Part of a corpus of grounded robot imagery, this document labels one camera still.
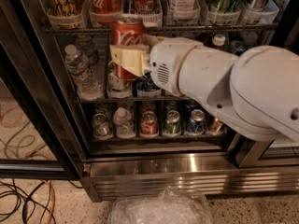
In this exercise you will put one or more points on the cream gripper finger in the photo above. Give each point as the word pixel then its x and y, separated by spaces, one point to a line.
pixel 130 61
pixel 152 40

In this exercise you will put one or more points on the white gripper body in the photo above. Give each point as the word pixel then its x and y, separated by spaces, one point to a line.
pixel 168 62

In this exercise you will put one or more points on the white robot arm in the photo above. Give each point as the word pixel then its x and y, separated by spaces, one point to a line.
pixel 255 93

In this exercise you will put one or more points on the blue pepsi can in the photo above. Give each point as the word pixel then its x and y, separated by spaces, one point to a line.
pixel 146 83

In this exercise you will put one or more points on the white green soda can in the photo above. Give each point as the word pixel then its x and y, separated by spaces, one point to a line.
pixel 115 83

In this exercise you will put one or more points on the white labelled bottle top shelf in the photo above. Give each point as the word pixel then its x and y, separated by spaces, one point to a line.
pixel 181 9

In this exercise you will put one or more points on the small water bottle bottom shelf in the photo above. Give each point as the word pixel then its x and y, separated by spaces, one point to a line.
pixel 123 122

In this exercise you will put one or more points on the red coke can bottom shelf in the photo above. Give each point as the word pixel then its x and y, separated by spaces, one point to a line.
pixel 149 124

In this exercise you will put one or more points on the rear red bull can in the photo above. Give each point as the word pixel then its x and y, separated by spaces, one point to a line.
pixel 237 47

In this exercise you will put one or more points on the green can bottom shelf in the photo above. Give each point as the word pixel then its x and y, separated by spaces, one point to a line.
pixel 172 123

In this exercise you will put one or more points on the blue can bottom shelf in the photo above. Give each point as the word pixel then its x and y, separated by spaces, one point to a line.
pixel 195 124

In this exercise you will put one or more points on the silver can bottom shelf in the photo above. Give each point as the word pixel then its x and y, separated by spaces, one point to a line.
pixel 101 128

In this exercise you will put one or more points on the stainless steel fridge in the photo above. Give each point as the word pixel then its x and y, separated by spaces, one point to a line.
pixel 145 165

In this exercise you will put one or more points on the copper can bottom shelf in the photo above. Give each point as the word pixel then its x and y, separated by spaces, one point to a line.
pixel 215 126

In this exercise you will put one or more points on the left glass fridge door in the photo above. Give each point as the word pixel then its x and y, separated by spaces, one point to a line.
pixel 28 148

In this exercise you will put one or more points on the rear clear water bottle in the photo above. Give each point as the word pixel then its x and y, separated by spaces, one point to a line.
pixel 86 44

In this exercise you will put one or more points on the clear water bottle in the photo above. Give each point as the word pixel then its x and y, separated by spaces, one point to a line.
pixel 78 66
pixel 86 44

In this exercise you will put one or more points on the iced tea bottle white cap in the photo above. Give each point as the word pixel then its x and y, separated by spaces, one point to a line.
pixel 215 41

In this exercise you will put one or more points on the front clear water bottle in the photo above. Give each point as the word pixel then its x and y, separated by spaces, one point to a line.
pixel 78 66

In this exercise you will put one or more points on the clear plastic bag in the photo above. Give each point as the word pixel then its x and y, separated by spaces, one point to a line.
pixel 170 206

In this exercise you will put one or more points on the middle wire shelf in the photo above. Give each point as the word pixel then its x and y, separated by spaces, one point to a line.
pixel 135 99

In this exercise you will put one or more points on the wire shelf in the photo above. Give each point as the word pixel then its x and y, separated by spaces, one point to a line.
pixel 135 99
pixel 164 29

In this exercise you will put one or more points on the top wire shelf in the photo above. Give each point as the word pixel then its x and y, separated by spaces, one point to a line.
pixel 164 29

